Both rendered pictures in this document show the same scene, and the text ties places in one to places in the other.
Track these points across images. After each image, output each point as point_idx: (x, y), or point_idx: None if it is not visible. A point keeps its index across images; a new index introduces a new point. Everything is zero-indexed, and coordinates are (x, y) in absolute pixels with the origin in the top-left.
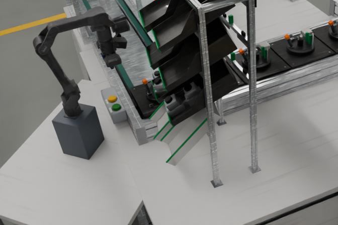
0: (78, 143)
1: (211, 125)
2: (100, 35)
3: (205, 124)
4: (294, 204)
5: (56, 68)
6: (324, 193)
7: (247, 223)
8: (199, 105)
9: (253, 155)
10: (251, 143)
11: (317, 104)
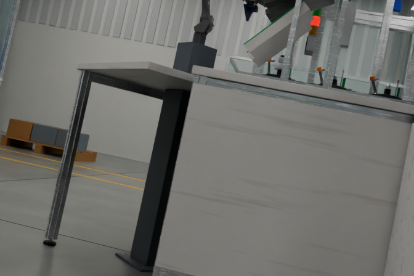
0: (185, 63)
1: (296, 5)
2: None
3: (293, 11)
4: (345, 93)
5: None
6: (386, 102)
7: (286, 83)
8: None
9: (329, 74)
10: (331, 59)
11: None
